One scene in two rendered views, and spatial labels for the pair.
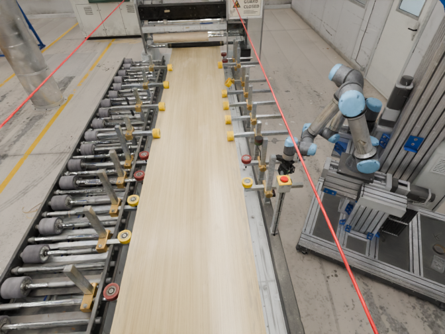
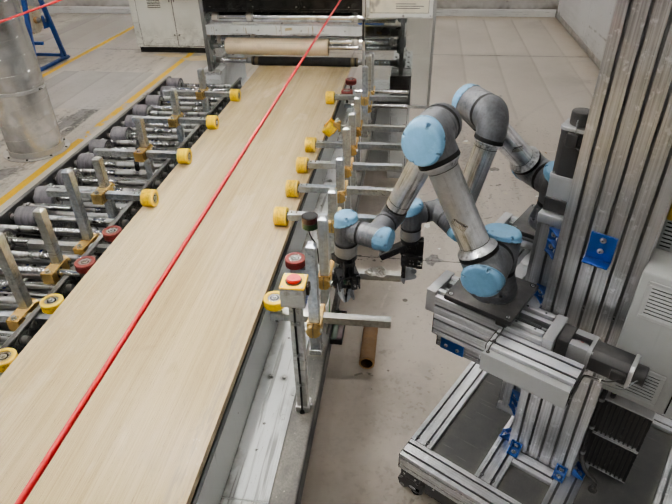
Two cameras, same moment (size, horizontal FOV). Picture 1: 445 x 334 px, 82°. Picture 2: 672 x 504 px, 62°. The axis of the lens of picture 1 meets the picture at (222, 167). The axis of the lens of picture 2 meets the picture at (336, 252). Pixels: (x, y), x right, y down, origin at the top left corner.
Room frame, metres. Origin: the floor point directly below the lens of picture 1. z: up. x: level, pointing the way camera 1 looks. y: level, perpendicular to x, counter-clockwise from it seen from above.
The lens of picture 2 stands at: (-0.22, -0.68, 2.16)
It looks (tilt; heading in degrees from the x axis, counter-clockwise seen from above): 34 degrees down; 11
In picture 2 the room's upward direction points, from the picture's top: 1 degrees counter-clockwise
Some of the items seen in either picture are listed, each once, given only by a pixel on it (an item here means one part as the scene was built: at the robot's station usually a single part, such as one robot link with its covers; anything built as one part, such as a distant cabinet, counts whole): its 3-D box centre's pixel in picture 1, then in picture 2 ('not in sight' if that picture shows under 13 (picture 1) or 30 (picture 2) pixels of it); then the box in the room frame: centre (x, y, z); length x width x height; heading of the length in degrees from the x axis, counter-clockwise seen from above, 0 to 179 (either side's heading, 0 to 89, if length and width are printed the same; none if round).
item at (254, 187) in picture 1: (273, 187); (330, 318); (1.27, -0.37, 0.83); 0.43 x 0.03 x 0.04; 92
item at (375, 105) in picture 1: (371, 108); (556, 183); (1.69, -1.14, 1.21); 0.13 x 0.12 x 0.14; 31
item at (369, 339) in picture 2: not in sight; (369, 343); (1.98, -0.43, 0.04); 0.30 x 0.08 x 0.08; 2
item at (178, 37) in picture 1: (195, 36); (303, 46); (4.06, 0.34, 1.05); 1.43 x 0.12 x 0.12; 92
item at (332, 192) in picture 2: (257, 144); (333, 239); (1.73, -0.30, 0.86); 0.03 x 0.03 x 0.48; 2
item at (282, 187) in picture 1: (283, 184); (294, 291); (0.97, -0.34, 1.18); 0.07 x 0.07 x 0.08; 2
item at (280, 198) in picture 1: (277, 212); (299, 357); (0.97, -0.34, 0.93); 0.05 x 0.04 x 0.45; 2
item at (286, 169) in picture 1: (287, 164); (346, 270); (1.26, -0.44, 1.06); 0.09 x 0.08 x 0.12; 22
